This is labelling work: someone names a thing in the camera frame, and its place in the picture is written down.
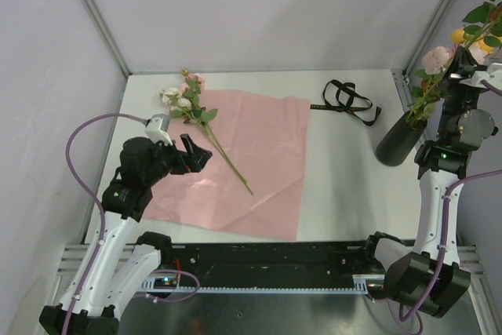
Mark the pink wrapping paper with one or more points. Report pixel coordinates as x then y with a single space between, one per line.
258 193

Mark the yellow flower bunch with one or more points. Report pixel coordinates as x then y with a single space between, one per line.
459 37

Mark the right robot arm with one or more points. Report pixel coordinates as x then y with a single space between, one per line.
428 278

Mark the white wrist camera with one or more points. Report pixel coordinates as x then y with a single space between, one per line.
157 129
490 79

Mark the pink rose stem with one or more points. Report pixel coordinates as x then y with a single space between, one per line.
437 65

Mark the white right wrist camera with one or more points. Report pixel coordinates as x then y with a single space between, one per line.
490 79

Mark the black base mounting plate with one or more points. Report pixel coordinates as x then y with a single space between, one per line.
276 265

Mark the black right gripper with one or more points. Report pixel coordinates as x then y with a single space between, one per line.
463 67

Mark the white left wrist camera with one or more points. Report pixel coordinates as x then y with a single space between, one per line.
157 129

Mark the black gold-lettered ribbon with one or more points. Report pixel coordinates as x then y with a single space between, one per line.
348 101

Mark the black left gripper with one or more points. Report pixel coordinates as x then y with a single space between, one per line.
198 156

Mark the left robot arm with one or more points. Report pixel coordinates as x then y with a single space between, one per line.
100 291

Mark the white rose stem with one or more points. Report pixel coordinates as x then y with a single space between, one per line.
169 98

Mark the dark cylindrical vase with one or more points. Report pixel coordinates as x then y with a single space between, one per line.
399 141

